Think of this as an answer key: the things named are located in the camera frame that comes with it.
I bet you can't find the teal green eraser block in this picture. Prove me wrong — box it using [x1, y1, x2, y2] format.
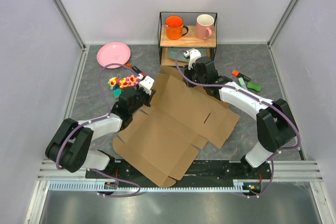
[113, 89, 122, 97]

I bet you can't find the orange black highlighter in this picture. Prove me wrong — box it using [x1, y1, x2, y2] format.
[232, 70, 251, 82]

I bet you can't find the slotted cable duct rail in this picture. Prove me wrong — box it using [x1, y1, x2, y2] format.
[49, 180, 250, 193]

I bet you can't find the teal divided tray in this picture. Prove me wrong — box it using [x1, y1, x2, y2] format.
[167, 48, 185, 61]

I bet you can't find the pink black highlighter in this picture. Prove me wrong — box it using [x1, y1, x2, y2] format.
[132, 66, 145, 79]

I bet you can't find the middle orange flower plush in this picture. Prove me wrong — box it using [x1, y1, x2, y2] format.
[119, 78, 130, 89]

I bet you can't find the orange enamel mug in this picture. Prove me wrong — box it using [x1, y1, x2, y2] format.
[165, 15, 189, 40]

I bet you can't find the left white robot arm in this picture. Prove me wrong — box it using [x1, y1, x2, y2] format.
[45, 87, 156, 178]

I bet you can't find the light green highlighter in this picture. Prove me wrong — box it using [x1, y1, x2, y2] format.
[238, 77, 247, 90]

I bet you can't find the brown cardboard box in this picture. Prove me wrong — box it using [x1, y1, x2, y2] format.
[112, 66, 241, 188]

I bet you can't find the pink petal flower plush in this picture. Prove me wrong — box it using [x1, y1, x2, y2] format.
[126, 74, 139, 87]

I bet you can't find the left rainbow flower plush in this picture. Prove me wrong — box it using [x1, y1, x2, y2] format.
[108, 77, 120, 90]

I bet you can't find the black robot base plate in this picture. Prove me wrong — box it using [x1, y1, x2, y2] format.
[85, 158, 274, 183]

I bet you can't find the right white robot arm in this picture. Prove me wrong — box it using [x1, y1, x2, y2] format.
[178, 57, 301, 179]

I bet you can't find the pink round plate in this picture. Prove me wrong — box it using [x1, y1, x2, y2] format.
[97, 42, 131, 67]

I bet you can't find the black wire wooden shelf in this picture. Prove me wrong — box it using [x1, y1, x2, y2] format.
[157, 12, 217, 67]

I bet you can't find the pink ceramic mug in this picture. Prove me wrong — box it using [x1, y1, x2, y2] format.
[196, 14, 215, 40]

